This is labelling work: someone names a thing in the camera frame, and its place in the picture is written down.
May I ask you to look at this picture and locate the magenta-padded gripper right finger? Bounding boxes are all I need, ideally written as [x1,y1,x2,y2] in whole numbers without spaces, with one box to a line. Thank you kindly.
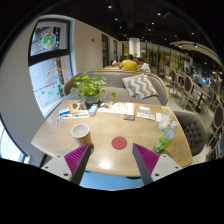
[131,142,184,186]

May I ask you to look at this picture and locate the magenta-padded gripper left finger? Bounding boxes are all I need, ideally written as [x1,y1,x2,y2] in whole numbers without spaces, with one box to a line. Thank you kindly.
[40,143,93,186]

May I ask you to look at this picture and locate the clear green-labelled drink bottle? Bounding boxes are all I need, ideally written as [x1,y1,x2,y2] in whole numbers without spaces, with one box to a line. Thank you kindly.
[153,120,179,154]

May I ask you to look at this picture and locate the brown paper cup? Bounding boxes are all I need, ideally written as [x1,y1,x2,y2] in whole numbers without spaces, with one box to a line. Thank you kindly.
[70,123,93,147]

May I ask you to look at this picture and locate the flat round red coaster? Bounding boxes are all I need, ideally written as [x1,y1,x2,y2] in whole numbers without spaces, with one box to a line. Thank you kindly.
[111,136,128,151]

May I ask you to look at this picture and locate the clear plastic cup with straw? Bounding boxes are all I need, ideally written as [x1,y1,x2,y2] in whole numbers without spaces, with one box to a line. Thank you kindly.
[158,106,174,131]

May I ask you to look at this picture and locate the white paper napkin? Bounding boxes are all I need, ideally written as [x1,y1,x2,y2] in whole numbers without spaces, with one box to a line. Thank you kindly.
[136,111,156,121]

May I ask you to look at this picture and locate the white blue pen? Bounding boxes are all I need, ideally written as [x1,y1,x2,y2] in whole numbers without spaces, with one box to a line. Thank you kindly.
[63,112,90,119]

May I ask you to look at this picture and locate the long white cardboard box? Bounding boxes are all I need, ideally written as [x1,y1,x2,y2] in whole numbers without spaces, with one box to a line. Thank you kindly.
[123,102,136,121]

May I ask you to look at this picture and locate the small blue white box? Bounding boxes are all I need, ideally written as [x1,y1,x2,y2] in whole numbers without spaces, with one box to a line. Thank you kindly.
[58,106,71,117]

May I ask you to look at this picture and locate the light blue tissue pack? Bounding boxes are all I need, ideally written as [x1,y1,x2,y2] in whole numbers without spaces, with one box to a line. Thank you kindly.
[88,103,99,117]

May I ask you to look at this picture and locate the brown paper sheet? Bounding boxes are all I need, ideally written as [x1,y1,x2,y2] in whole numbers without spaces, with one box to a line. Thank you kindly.
[69,100,88,114]

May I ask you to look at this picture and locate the dark grey tufted chair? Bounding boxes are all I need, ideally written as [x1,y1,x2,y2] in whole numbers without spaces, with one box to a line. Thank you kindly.
[173,110,208,157]

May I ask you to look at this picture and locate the printed paper leaflets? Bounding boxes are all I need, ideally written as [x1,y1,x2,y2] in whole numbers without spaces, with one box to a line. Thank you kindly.
[98,101,126,115]

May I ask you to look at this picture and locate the grey white chevron cushion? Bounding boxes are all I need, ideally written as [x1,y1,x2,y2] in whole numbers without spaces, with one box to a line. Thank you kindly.
[121,73,158,100]

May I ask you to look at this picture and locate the green potted plant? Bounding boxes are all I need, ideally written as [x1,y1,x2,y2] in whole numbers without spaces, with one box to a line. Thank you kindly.
[69,70,117,108]

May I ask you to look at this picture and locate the group of wooden dining chairs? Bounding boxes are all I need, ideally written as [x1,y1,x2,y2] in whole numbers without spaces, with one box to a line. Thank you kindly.
[164,68,224,158]

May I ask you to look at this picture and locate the grey curved sofa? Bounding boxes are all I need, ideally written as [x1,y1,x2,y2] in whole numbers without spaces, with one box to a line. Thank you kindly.
[62,69,170,106]

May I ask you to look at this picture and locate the person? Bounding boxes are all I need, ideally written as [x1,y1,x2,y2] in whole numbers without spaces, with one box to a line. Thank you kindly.
[119,53,139,72]
[111,55,123,67]
[137,58,152,74]

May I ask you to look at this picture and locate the round food window poster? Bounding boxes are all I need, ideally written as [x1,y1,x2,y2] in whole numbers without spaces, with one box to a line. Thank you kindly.
[40,30,57,50]

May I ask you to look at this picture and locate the group of ceiling lights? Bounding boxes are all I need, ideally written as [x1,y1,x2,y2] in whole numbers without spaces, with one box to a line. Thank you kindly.
[106,3,201,48]

